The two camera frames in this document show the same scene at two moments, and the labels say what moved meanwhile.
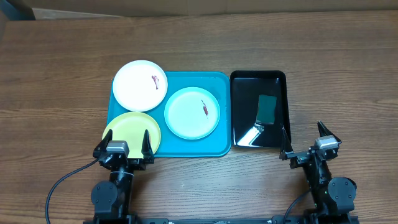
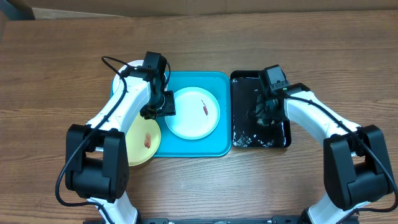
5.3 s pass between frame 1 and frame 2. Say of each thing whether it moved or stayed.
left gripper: moved
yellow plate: stayed
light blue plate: stayed
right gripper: moved
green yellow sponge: stayed
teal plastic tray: stayed
